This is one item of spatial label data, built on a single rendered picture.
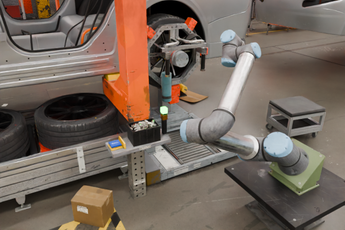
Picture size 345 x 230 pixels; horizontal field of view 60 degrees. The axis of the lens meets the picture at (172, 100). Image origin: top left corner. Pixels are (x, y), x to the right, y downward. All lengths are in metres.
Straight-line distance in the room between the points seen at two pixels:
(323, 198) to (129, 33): 1.55
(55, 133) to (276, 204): 1.58
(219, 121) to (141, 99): 0.90
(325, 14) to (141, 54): 3.03
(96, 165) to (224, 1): 1.84
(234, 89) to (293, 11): 3.27
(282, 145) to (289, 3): 3.16
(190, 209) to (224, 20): 1.75
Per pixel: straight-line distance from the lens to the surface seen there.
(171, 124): 2.92
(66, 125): 2.32
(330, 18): 4.55
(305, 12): 4.60
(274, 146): 1.84
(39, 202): 2.48
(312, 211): 1.95
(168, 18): 2.67
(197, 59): 2.82
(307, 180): 2.01
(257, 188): 2.00
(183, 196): 2.33
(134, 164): 2.17
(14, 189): 2.35
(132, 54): 2.02
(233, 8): 3.06
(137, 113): 2.18
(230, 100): 1.46
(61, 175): 2.34
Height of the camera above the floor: 1.53
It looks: 23 degrees down
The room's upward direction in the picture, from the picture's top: straight up
